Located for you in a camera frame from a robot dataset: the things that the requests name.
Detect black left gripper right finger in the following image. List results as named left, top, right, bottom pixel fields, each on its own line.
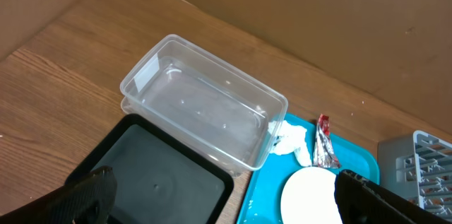
left=334, top=170, right=450, bottom=224

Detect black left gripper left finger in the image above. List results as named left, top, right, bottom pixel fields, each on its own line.
left=1, top=166, right=117, bottom=224

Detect large pink plate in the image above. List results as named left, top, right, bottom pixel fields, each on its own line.
left=280, top=167, right=343, bottom=224

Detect grey dishwasher rack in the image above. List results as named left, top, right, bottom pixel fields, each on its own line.
left=377, top=130, right=451, bottom=222

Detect red foil wrapper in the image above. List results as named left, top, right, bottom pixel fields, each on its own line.
left=313, top=114, right=341, bottom=169

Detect black plastic tray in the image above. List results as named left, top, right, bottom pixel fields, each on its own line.
left=66, top=114, right=234, bottom=224

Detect crumpled white tissue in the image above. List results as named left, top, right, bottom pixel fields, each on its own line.
left=270, top=120, right=313, bottom=167

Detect teal plastic tray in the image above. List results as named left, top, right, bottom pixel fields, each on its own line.
left=237, top=114, right=380, bottom=223

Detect clear plastic container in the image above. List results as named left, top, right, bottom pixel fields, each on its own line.
left=119, top=34, right=288, bottom=177

